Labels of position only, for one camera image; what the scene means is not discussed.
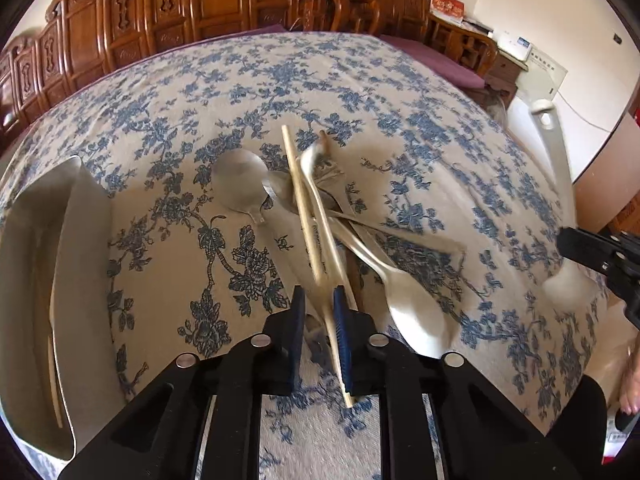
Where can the wooden nightstand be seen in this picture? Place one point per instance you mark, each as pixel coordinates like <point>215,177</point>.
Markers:
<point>505,72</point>

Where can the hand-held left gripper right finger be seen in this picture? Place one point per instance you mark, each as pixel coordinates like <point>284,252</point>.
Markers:
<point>340,340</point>

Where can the white rectangular container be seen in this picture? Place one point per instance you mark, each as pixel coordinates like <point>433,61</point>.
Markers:
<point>80,270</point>

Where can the person's dark trousers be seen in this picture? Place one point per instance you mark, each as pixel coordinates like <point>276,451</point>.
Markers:
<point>580,420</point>

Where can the small metal spoon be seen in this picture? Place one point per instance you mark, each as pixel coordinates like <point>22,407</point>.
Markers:
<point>281,191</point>

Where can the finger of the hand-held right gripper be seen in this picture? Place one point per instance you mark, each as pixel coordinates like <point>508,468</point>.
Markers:
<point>634,300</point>
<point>585,247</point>

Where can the wooden side table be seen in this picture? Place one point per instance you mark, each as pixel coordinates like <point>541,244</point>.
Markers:
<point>462,40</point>

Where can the long carved wooden sofa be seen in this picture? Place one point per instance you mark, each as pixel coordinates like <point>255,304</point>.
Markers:
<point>200,5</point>

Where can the brown wooden panel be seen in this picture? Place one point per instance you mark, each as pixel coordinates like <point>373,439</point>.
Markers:
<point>607,180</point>

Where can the carved wooden end chair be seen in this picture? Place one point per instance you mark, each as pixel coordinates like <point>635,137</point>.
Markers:
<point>27,85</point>

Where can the light wooden chopstick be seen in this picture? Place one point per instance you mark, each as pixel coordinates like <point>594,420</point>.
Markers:
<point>302,210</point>

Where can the silver spoon bowl left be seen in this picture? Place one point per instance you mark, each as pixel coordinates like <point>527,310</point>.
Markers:
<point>237,180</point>

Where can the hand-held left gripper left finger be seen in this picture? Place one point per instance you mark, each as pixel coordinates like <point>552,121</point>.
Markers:
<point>298,340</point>

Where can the white appliance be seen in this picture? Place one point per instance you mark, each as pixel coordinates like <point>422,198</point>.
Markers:
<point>537,67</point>

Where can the person's bare foot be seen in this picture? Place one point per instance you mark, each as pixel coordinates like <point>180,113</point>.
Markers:
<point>631,375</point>

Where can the red box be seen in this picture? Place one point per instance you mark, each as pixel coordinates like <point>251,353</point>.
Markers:
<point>447,6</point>

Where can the carved wooden armchair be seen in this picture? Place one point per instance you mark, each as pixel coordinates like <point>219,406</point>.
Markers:
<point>330,10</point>

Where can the blue floral cloth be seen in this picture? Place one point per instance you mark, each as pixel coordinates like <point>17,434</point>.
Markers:
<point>400,125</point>

